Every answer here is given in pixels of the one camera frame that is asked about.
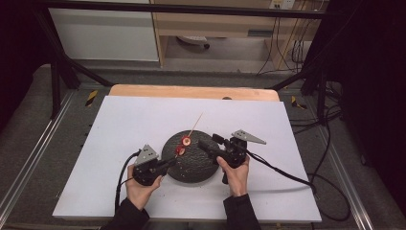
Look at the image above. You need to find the white board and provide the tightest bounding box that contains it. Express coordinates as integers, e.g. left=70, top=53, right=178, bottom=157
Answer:
left=52, top=95, right=323, bottom=223

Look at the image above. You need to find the hanging black cable bundle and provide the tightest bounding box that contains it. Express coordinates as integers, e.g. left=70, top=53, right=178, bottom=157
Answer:
left=257, top=15, right=318, bottom=77

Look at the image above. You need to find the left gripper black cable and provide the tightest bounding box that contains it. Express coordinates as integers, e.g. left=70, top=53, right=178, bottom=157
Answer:
left=114, top=149, right=142, bottom=216

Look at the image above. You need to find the black metal frame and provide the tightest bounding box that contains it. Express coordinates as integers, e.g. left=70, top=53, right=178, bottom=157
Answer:
left=32, top=0, right=339, bottom=124

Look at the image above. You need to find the light wooden desk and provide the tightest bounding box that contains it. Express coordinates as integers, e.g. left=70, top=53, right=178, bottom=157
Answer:
left=149, top=0, right=324, bottom=70

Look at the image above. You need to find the aluminium rail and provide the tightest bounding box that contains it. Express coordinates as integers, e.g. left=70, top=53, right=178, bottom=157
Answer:
left=0, top=90, right=76, bottom=219
left=314, top=127, right=375, bottom=230

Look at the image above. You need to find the black floor cable bundle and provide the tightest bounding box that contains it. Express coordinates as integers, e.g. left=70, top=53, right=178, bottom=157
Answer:
left=288, top=80, right=345, bottom=135

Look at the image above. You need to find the black round plate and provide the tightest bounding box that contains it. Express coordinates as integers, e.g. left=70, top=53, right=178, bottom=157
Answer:
left=161, top=129, right=224, bottom=184

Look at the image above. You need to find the wooden table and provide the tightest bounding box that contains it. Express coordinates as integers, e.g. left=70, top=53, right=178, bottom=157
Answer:
left=108, top=83, right=282, bottom=103

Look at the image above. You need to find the white cabinet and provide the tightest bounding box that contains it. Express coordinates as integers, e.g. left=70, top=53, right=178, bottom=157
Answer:
left=49, top=8, right=160, bottom=62

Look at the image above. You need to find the thin wooden skewer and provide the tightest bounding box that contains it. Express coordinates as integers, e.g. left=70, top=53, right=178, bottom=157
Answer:
left=173, top=111, right=205, bottom=159

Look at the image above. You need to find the person's left hand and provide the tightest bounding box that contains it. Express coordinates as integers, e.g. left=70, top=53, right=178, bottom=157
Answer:
left=125, top=164, right=164, bottom=211

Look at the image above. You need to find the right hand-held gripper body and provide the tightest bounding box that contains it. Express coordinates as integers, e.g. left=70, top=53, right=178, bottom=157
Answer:
left=216, top=128, right=267, bottom=170

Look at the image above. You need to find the grey wheeled foot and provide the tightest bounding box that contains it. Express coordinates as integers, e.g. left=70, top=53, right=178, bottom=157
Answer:
left=176, top=34, right=211, bottom=50

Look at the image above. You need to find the person's right hand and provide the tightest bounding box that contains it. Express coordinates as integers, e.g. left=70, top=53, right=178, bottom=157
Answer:
left=216, top=155, right=251, bottom=197

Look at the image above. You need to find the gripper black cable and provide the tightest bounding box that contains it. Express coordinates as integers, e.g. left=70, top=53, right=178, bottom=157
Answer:
left=245, top=150, right=352, bottom=222
left=114, top=149, right=142, bottom=216

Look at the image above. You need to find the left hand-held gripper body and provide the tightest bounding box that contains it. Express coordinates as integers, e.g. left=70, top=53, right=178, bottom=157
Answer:
left=132, top=144, right=168, bottom=187

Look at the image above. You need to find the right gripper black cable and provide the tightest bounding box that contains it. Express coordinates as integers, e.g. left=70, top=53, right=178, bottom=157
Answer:
left=245, top=150, right=352, bottom=222

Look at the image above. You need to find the black curtain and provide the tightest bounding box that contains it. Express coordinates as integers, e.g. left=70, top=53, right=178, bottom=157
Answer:
left=0, top=0, right=56, bottom=128
left=325, top=0, right=406, bottom=209

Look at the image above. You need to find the white power strip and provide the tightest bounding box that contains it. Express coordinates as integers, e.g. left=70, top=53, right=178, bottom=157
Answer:
left=269, top=0, right=296, bottom=10

